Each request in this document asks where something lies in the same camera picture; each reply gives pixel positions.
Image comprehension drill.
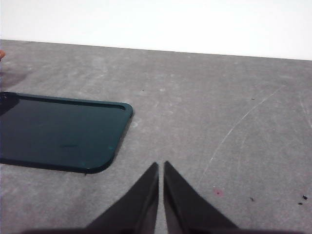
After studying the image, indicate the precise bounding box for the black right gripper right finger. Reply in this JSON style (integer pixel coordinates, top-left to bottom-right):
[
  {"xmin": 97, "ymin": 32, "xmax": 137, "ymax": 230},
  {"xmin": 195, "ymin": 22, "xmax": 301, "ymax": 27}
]
[{"xmin": 163, "ymin": 160, "xmax": 239, "ymax": 234}]

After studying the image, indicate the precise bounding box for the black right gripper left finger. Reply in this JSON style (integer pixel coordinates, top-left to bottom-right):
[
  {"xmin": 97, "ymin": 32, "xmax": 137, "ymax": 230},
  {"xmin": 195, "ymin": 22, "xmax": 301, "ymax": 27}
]
[{"xmin": 86, "ymin": 162, "xmax": 159, "ymax": 234}]

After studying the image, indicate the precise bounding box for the dark teal tray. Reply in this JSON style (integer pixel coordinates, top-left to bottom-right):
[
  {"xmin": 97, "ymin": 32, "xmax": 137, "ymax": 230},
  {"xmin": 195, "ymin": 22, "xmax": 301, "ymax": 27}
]
[{"xmin": 0, "ymin": 91, "xmax": 134, "ymax": 174}]

